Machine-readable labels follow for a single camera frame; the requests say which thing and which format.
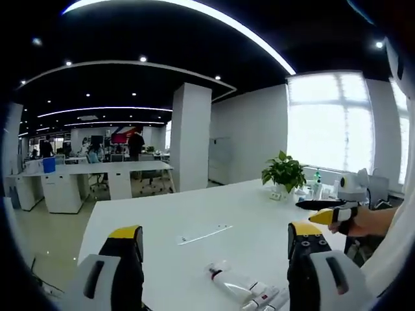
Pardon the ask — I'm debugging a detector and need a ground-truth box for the white skincare tube red label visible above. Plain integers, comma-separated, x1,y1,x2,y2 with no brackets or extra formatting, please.
243,281,280,310

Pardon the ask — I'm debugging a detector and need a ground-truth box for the white worn device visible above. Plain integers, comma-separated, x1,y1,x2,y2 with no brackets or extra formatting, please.
384,34,407,86

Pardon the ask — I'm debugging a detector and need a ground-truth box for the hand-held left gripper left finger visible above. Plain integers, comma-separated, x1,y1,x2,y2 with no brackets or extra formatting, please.
63,225,144,311

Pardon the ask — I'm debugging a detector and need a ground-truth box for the curved ceiling light strip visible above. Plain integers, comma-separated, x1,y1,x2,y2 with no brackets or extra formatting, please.
61,0,296,76

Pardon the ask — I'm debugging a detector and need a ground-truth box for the long white office desk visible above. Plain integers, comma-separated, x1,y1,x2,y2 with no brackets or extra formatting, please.
5,161,176,214

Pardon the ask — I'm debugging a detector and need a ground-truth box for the person's white clothing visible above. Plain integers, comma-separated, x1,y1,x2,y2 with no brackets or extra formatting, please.
359,176,415,297

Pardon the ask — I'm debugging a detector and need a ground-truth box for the plain white skincare tube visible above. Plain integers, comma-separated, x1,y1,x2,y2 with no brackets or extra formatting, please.
266,287,290,311

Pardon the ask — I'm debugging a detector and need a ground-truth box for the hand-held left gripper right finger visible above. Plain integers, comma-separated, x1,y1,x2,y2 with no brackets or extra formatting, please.
287,221,379,311

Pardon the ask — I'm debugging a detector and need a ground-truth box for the person's right hand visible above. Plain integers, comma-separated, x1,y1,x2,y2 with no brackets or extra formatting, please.
327,207,369,238

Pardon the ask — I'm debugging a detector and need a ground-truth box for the black office chair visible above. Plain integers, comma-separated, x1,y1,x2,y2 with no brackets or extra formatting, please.
86,152,110,192

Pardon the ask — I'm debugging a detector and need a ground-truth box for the potted green plant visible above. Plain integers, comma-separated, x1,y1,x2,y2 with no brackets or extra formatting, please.
261,150,308,202

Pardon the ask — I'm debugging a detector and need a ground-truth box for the window with white blinds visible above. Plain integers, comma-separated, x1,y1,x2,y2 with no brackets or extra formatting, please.
285,71,410,184

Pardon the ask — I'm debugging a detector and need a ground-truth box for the green capped bottle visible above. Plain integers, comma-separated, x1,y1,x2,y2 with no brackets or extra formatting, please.
312,168,324,199

